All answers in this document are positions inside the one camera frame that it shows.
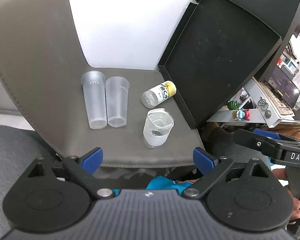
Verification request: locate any frosted plastic cup right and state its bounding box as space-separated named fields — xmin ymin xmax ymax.
xmin=106 ymin=76 xmax=130 ymax=128

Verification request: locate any blue red toy figure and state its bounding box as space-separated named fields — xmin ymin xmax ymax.
xmin=232 ymin=109 xmax=250 ymax=121

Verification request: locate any grey trouser leg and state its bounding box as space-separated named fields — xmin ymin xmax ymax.
xmin=0 ymin=126 xmax=56 ymax=237

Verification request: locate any frosted plastic cup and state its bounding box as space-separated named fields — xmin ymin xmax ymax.
xmin=106 ymin=76 xmax=130 ymax=128
xmin=81 ymin=70 xmax=107 ymax=129

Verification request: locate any person's hand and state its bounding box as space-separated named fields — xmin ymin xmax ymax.
xmin=272 ymin=168 xmax=300 ymax=224

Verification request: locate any small screen with picture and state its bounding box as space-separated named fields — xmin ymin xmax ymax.
xmin=267 ymin=67 xmax=300 ymax=108

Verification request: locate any black monitor back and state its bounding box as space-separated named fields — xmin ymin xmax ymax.
xmin=231 ymin=0 xmax=300 ymax=81

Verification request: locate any teal cloth piece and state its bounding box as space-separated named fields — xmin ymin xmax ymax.
xmin=112 ymin=175 xmax=195 ymax=197

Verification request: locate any frosted plastic cup left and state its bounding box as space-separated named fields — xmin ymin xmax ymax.
xmin=81 ymin=70 xmax=107 ymax=129

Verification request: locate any black shallow tray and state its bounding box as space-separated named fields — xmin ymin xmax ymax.
xmin=158 ymin=0 xmax=282 ymax=129

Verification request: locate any watermelon toy figure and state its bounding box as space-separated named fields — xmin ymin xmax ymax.
xmin=227 ymin=100 xmax=239 ymax=111

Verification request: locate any clear taped plastic cup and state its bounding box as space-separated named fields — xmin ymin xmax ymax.
xmin=143 ymin=108 xmax=174 ymax=148

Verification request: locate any yellow-labelled clear bottle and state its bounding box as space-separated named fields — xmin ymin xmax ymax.
xmin=141 ymin=81 xmax=177 ymax=109

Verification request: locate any white metal box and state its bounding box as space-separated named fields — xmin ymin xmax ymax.
xmin=208 ymin=78 xmax=295 ymax=128

